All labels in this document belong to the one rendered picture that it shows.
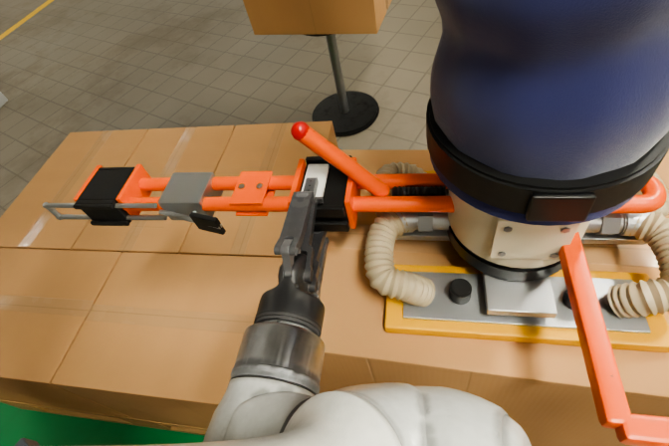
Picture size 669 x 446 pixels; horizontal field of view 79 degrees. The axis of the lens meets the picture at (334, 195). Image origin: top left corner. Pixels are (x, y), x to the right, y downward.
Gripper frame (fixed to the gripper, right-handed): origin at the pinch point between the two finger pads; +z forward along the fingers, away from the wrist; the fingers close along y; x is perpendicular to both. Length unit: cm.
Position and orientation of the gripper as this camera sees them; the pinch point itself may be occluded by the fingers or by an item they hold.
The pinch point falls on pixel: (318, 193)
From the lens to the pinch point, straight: 56.9
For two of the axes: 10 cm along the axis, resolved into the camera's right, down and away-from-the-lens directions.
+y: 1.7, 6.5, 7.4
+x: 9.8, 0.0, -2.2
